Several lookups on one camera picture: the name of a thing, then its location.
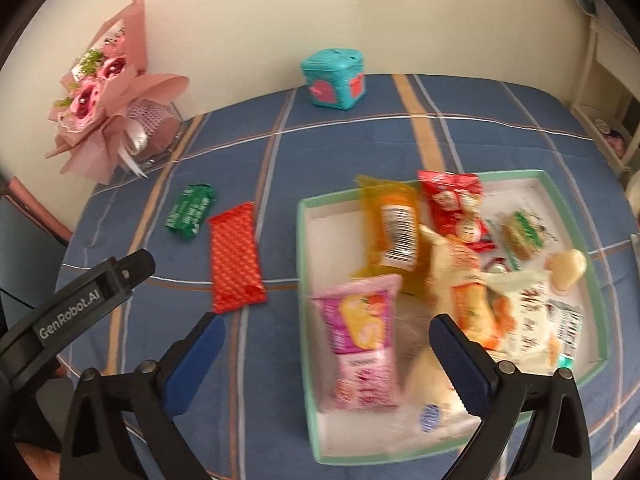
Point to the cream orange snack packet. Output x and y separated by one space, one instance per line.
457 286

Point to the white teal snack packet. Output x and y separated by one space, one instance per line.
539 334

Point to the cream wooden shelf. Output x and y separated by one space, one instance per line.
606 98

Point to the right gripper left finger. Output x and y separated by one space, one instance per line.
96 442

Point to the dark chair with pink trim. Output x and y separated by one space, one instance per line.
31 256

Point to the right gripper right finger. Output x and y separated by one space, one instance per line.
556 442

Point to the green clear cookie packet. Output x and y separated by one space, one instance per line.
522 234

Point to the green snack packet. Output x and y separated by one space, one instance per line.
190 211

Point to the blue plaid tablecloth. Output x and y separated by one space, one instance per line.
248 420

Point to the pink flower bouquet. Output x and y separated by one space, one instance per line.
110 74

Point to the red patterned snack packet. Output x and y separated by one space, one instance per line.
236 276

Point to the teal toy box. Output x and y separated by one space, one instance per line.
335 78

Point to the red candy packet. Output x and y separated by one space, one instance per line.
454 201

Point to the glass vase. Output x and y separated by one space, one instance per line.
151 132

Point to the white blue snack packet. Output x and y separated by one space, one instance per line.
431 410

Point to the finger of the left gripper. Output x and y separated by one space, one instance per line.
31 344

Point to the green rimmed cardboard tray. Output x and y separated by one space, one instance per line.
330 248

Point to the pink snack packet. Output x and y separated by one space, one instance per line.
359 317

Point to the yellow jelly cup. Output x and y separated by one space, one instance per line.
566 269

